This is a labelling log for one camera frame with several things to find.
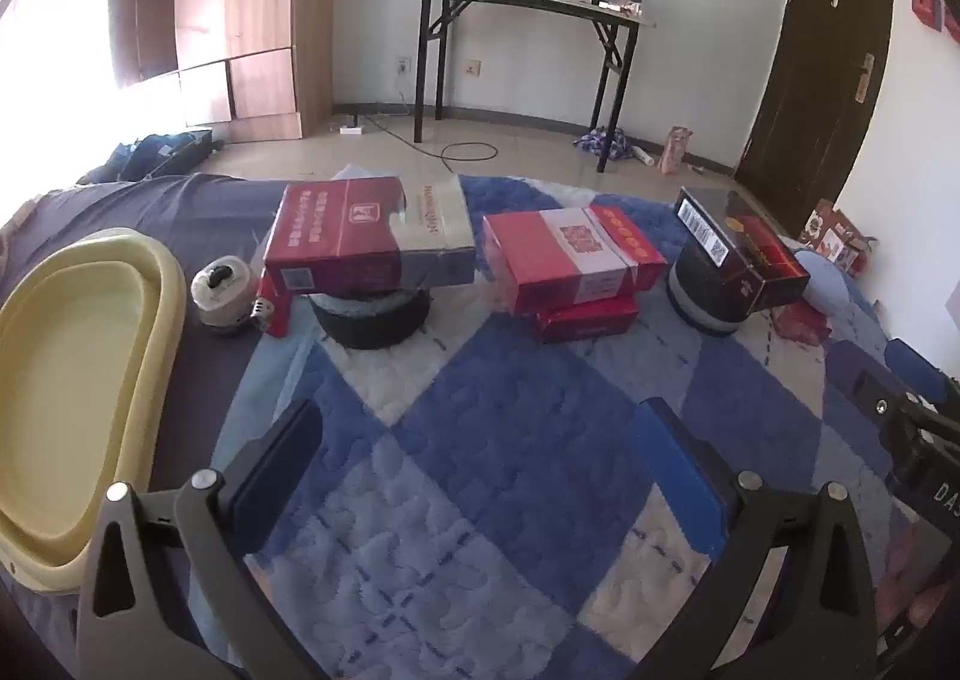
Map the red gift box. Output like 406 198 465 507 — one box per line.
799 198 875 272

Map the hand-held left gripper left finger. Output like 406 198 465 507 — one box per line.
75 396 331 680

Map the yellow plastic basin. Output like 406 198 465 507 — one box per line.
0 226 188 595

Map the red box white panel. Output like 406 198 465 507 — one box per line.
480 204 670 316

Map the red lighter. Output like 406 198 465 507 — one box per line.
251 271 297 340

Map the black box gold print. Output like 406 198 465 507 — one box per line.
673 185 812 314

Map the black floor cable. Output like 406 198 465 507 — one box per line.
367 114 500 164

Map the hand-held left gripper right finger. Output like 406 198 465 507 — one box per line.
634 396 878 680

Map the wooden wardrobe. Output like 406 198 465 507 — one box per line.
109 0 338 145

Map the small red box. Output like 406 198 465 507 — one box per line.
531 295 642 345

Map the blue patterned cloth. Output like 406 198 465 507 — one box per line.
574 125 638 160

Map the black foam disc grey band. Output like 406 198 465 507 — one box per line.
309 286 434 353

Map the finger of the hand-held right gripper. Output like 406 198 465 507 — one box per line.
885 337 960 400
825 339 912 426

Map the dark blue bag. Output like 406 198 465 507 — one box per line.
79 131 224 185

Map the blue white checked blanket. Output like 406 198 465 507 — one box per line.
187 171 960 680

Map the thick black foam disc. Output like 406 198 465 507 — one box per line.
666 252 743 338

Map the round white pad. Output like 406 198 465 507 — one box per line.
795 249 875 317

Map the dark brown door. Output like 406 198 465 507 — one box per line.
733 0 897 235

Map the large red carton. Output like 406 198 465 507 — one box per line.
262 175 479 296

